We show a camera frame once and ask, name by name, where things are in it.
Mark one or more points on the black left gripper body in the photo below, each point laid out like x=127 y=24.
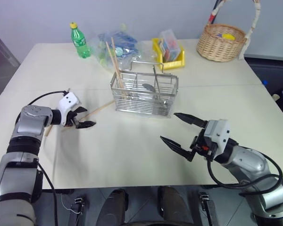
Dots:
x=72 y=118

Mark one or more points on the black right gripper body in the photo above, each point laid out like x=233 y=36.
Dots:
x=200 y=146

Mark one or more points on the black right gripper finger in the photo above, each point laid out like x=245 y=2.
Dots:
x=177 y=146
x=191 y=120

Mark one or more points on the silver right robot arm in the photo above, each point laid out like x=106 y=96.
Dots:
x=252 y=162

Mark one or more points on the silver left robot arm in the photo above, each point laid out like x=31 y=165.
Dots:
x=26 y=118

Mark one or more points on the metal spoon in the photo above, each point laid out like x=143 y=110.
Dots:
x=149 y=87

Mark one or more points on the yellow object in wicker basket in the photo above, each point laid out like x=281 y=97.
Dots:
x=228 y=36

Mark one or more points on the wooden chopstick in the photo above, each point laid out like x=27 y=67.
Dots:
x=111 y=56
x=115 y=56
x=101 y=107

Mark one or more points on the yellow plastic bin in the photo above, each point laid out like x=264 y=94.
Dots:
x=173 y=62

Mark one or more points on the dark rounded shape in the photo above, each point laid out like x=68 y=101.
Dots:
x=174 y=207
x=114 y=207

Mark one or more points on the black table clamp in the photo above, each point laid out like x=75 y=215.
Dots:
x=77 y=204
x=206 y=207

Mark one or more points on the green plastic soda bottle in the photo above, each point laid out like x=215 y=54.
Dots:
x=80 y=42

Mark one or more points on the clear plastic bag with items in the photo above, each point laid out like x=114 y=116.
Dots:
x=125 y=47

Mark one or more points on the clear plastic box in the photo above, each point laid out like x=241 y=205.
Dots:
x=171 y=46

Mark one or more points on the black furniture with clutter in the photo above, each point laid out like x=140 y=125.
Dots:
x=273 y=70

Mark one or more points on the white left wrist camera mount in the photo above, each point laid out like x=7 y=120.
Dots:
x=69 y=100

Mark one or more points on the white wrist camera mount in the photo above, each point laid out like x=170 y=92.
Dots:
x=69 y=100
x=218 y=133

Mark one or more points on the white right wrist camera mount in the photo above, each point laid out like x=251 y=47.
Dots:
x=218 y=133

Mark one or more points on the grey metal frame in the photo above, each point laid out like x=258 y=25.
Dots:
x=2 y=47

